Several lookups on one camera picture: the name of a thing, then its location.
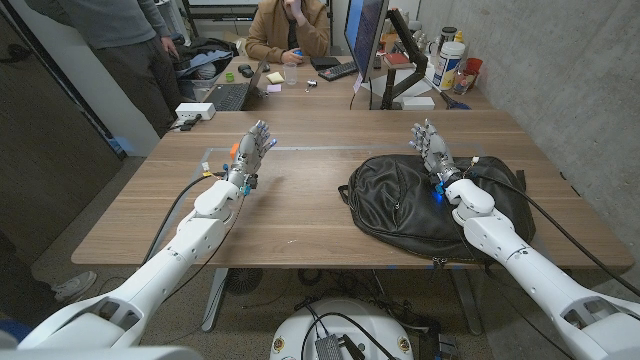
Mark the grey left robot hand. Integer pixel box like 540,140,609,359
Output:
227,119,278,189

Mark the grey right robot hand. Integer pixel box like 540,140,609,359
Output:
408,118,461,186

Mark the black leather backpack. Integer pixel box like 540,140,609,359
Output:
337,153,537,266

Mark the blue brush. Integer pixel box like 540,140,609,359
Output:
424,77,472,111

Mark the white flat box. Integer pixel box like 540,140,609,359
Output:
399,95,436,111

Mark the black laptop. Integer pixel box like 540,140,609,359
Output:
203,53,271,112

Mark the white power strip box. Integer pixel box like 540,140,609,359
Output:
174,102,217,122

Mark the clear patterned cup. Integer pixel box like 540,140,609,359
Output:
452,68,476,96

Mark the white wipes canister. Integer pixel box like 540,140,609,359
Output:
432,41,466,92

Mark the red cup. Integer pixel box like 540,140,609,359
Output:
464,57,484,89

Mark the red book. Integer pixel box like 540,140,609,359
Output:
382,52,412,69

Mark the black bag with clothes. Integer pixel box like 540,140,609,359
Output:
169,35,240,99

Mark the dark lidded jar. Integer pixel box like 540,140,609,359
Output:
438,26,458,51

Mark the black wallet case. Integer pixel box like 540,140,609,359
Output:
309,56,342,72

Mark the black keyboard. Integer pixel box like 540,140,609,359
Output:
317,60,359,83

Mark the seated person tan jacket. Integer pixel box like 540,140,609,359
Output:
244,0,331,65

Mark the round black floor fan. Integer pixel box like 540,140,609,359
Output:
224,267,264,296

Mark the computer monitor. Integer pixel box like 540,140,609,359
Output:
343,0,390,84

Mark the grey table leg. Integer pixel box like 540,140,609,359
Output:
200,267,230,333
449,268,484,336

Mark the standing person grey sweater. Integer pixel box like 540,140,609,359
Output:
22,0,184,139

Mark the white robot torso base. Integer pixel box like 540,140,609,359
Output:
269,298,415,360

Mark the grey finned metal box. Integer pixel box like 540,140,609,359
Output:
314,333,346,360

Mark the white sneaker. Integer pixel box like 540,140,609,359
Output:
51,270,98,304

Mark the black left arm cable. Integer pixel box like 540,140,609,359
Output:
141,171,229,266

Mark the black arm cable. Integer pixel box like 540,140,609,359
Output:
141,171,229,266
469,169,640,299

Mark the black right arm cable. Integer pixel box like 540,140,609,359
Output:
469,169,640,299

